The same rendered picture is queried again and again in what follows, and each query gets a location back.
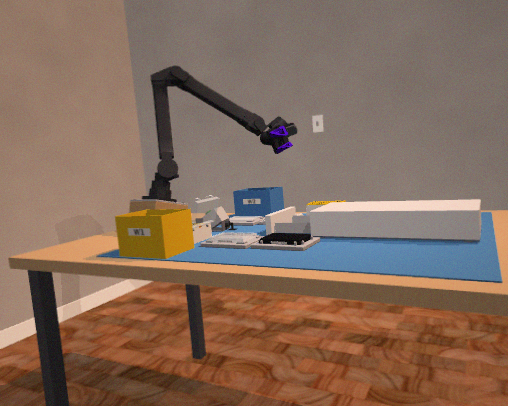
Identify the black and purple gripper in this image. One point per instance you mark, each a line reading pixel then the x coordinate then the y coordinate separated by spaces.
pixel 276 140

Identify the dark blue open-top bin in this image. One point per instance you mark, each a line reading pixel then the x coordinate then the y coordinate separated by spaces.
pixel 258 201

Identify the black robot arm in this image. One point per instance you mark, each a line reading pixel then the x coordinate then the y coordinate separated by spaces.
pixel 175 76

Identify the blue bench mat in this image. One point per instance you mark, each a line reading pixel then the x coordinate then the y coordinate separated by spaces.
pixel 454 260

